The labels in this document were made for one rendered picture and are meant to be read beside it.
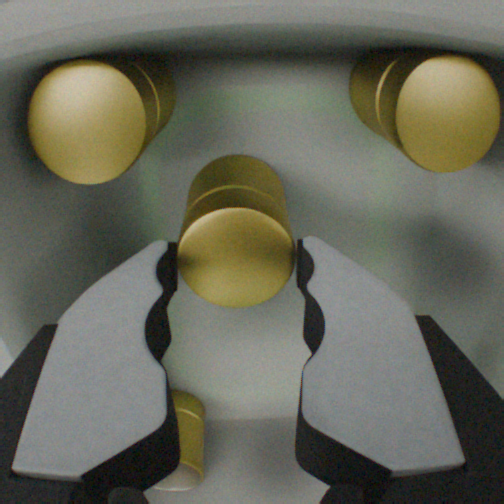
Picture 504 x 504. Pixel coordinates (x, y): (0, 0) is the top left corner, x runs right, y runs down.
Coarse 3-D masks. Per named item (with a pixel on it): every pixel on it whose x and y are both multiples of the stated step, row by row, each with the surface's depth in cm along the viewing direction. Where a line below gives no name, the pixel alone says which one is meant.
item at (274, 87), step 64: (64, 0) 6; (128, 0) 6; (192, 0) 6; (256, 0) 6; (320, 0) 6; (384, 0) 6; (448, 0) 6; (0, 64) 6; (192, 64) 13; (256, 64) 13; (320, 64) 13; (0, 128) 9; (192, 128) 14; (256, 128) 14; (320, 128) 14; (0, 192) 9; (64, 192) 13; (128, 192) 15; (320, 192) 15; (384, 192) 15; (448, 192) 15; (0, 256) 9; (64, 256) 13; (128, 256) 16; (384, 256) 17; (448, 256) 15; (0, 320) 9; (192, 320) 18; (256, 320) 18; (448, 320) 15; (192, 384) 20; (256, 384) 20; (256, 448) 20
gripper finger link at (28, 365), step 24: (48, 336) 8; (24, 360) 7; (0, 384) 7; (24, 384) 7; (0, 408) 6; (24, 408) 6; (0, 432) 6; (0, 456) 5; (0, 480) 5; (24, 480) 5; (48, 480) 5
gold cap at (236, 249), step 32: (224, 160) 14; (256, 160) 14; (192, 192) 14; (224, 192) 12; (256, 192) 12; (192, 224) 11; (224, 224) 11; (256, 224) 11; (288, 224) 12; (192, 256) 11; (224, 256) 11; (256, 256) 11; (288, 256) 11; (192, 288) 12; (224, 288) 12; (256, 288) 12
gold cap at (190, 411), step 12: (180, 396) 20; (192, 396) 20; (180, 408) 19; (192, 408) 20; (204, 408) 21; (180, 420) 19; (192, 420) 19; (204, 420) 20; (180, 432) 18; (192, 432) 19; (180, 444) 18; (192, 444) 18; (192, 456) 17; (180, 468) 19; (192, 468) 19; (168, 480) 19; (180, 480) 19; (192, 480) 18
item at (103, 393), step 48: (96, 288) 10; (144, 288) 10; (96, 336) 8; (144, 336) 8; (48, 384) 7; (96, 384) 7; (144, 384) 7; (48, 432) 6; (96, 432) 6; (144, 432) 6; (96, 480) 6; (144, 480) 6
